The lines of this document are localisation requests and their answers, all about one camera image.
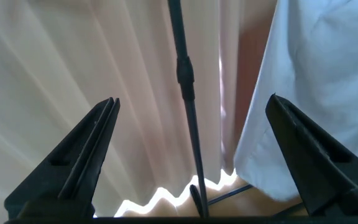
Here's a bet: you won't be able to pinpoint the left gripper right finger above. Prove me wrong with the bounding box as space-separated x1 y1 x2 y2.
265 93 358 217

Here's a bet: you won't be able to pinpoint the pale grey shorts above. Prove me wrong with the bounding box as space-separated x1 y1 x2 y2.
233 0 358 202

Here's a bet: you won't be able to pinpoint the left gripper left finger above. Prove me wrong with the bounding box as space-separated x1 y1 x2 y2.
4 97 121 218

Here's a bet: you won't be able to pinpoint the black clothes rack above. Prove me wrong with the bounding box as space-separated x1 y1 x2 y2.
167 0 306 218

